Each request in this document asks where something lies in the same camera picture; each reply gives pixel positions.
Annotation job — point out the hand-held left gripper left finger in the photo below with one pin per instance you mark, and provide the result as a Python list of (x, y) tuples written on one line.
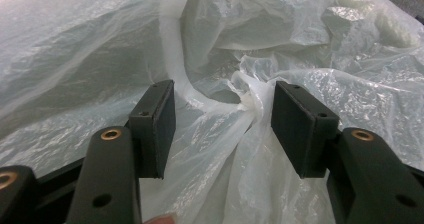
[(155, 127)]

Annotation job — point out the white plastic bag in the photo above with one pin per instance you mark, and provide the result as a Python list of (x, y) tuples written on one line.
[(233, 34)]

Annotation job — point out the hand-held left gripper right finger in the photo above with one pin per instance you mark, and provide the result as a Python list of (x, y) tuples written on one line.
[(300, 130)]

